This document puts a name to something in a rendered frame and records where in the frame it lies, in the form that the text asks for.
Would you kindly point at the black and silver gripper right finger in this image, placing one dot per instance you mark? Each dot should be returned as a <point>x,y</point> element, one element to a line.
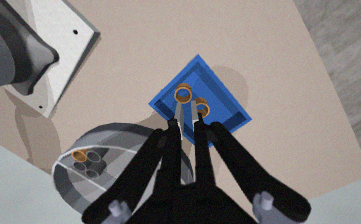
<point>273,201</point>

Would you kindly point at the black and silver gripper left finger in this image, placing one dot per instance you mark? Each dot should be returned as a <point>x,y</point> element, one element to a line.
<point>116,204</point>

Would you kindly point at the dark grey metal cylinder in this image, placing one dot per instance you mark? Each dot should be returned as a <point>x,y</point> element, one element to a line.
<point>95,169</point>
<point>94,153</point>
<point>82,166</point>

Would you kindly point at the blue shallow tray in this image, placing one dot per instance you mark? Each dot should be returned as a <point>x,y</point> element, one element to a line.
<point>224,108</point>

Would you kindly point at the bronze bushing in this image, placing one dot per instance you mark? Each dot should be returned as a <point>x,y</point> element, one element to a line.
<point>180,98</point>
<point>204,111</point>
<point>80,155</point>

